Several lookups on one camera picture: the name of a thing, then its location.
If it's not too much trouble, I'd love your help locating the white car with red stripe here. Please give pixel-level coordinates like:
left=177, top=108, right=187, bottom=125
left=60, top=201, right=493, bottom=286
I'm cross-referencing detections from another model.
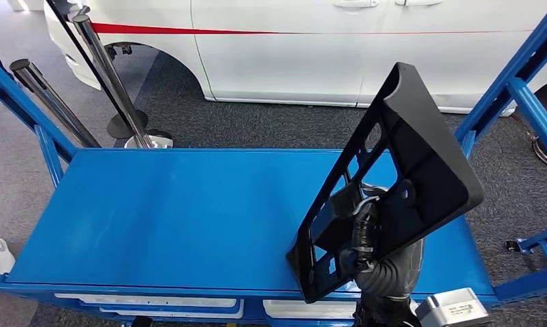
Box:
left=43, top=0, right=547, bottom=116

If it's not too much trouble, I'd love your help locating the black stanchion post with base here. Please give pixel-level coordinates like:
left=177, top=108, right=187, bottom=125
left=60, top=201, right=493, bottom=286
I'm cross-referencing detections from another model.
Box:
left=45, top=0, right=149, bottom=140

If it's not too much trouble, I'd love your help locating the white plastic tray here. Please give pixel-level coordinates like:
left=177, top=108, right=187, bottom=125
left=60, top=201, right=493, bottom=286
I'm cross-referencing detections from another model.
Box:
left=262, top=299, right=358, bottom=320
left=54, top=293, right=238, bottom=309
left=99, top=298, right=246, bottom=320

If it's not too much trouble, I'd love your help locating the blue metal shelf rack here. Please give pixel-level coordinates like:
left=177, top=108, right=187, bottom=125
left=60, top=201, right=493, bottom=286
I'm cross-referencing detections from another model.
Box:
left=0, top=0, right=547, bottom=327

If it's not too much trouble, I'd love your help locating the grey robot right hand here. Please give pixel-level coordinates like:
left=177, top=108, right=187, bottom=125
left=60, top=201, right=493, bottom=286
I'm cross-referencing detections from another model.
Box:
left=339, top=184, right=392, bottom=274

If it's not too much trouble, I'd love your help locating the black plastic slotted panel part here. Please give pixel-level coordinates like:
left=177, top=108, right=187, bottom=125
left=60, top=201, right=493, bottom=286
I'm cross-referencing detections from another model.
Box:
left=285, top=62, right=486, bottom=305

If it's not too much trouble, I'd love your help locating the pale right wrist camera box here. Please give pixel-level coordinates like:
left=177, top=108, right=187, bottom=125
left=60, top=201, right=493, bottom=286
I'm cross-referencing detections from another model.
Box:
left=415, top=287, right=491, bottom=327

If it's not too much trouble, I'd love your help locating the chrome round stanchion base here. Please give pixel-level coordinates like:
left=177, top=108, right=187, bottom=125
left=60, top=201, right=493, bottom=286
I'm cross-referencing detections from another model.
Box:
left=531, top=134, right=547, bottom=173

